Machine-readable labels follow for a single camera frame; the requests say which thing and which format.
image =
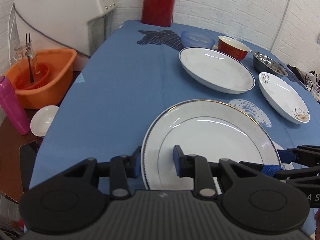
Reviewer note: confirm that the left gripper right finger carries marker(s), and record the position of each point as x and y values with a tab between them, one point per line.
188	165

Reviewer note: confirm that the gold rimmed white plate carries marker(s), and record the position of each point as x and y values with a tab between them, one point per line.
208	128

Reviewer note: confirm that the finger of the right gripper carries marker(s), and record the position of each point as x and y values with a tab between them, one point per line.
287	156
269	170

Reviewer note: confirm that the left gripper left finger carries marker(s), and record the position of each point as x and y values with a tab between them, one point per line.
126	165

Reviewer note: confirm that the small white bowl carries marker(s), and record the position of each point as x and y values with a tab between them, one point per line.
42	120

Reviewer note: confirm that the red thermos jug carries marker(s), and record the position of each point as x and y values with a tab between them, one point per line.
157	12

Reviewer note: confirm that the blue patterned tablecloth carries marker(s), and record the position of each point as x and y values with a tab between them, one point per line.
125	87

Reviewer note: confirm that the blue translucent plastic bowl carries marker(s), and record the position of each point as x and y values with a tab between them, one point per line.
193	39

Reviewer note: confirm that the red ceramic bowl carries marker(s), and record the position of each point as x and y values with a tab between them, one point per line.
232	47

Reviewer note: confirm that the floral white plate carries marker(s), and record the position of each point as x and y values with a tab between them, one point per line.
283	98

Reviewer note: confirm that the stainless steel bowl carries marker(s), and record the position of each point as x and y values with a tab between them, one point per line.
263	63

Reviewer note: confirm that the white water dispenser appliance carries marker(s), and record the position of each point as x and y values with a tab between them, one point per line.
76	24

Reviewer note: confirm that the pink bottle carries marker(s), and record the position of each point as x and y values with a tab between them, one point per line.
12	107

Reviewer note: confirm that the glass bottle with sticks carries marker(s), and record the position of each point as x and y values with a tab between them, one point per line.
27	61

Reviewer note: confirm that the orange plastic basin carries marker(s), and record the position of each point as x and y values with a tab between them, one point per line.
60	64

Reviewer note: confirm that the blue rimmed deep plate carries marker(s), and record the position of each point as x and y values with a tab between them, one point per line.
217	70

